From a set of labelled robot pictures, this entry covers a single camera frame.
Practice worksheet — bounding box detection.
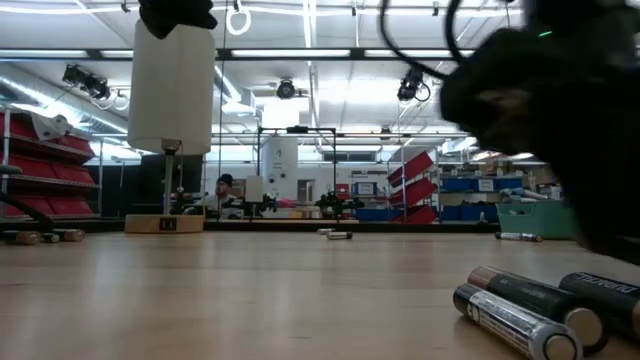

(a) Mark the black ceiling camera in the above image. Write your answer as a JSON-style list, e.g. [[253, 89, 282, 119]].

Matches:
[[396, 66, 432, 104], [275, 78, 297, 101], [61, 63, 112, 101]]

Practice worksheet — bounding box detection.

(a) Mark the black aluminium table frame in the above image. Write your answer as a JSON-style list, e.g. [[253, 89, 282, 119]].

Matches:
[[0, 217, 501, 235]]

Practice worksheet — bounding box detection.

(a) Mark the red bin shelving rack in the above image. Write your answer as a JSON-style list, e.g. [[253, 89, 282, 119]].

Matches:
[[0, 107, 101, 220]]

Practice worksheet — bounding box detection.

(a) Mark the black chair armrest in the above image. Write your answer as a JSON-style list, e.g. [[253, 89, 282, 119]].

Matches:
[[0, 164, 57, 227]]

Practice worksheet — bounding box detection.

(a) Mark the black monitor screen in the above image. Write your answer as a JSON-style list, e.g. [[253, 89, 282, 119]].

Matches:
[[137, 153, 205, 217]]

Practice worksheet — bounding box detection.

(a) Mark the white box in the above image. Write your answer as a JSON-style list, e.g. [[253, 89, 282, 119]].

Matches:
[[244, 174, 265, 204]]

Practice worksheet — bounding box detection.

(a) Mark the white cable ring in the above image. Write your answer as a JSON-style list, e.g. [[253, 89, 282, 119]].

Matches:
[[225, 3, 253, 37]]

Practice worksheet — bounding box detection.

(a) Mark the blue storage bin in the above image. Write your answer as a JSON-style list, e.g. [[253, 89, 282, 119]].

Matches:
[[353, 206, 401, 223]]

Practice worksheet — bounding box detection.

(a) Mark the black copper Duracell AA battery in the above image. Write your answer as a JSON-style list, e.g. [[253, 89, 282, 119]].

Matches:
[[466, 265, 611, 357], [558, 271, 640, 345]]

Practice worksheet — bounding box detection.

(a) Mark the teal plastic bin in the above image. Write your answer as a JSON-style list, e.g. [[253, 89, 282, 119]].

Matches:
[[495, 199, 581, 240]]

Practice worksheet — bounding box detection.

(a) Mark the grey rolled tube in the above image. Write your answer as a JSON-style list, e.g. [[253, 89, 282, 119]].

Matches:
[[499, 187, 550, 202]]

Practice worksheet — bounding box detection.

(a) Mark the blue framed sign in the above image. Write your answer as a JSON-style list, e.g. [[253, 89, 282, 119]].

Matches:
[[351, 179, 380, 198]]

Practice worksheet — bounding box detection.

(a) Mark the tilted red bin rack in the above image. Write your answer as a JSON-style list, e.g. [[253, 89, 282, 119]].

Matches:
[[386, 149, 440, 225]]

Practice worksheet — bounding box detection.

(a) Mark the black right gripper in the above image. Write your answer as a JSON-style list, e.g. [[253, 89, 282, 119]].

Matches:
[[438, 27, 640, 266]]

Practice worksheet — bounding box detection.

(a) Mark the white shade wooden base lamp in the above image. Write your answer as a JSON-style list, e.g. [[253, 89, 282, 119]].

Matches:
[[124, 18, 217, 235]]

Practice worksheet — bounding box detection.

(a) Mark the person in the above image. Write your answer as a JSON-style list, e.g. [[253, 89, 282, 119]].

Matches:
[[202, 173, 247, 221]]

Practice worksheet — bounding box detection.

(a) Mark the white cylindrical tank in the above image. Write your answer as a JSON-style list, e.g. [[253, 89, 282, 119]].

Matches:
[[261, 136, 300, 202]]

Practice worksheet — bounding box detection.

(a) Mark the black background station frame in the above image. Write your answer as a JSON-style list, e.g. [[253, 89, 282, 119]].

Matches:
[[256, 126, 338, 221]]

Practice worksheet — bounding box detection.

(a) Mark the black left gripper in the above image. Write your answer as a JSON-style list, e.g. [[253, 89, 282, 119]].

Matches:
[[138, 0, 219, 40]]

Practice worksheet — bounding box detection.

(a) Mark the blue bin shelf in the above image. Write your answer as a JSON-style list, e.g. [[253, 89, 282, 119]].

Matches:
[[438, 173, 526, 223]]

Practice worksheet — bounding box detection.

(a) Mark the silver air duct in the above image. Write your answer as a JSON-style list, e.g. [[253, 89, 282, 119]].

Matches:
[[0, 63, 129, 134]]

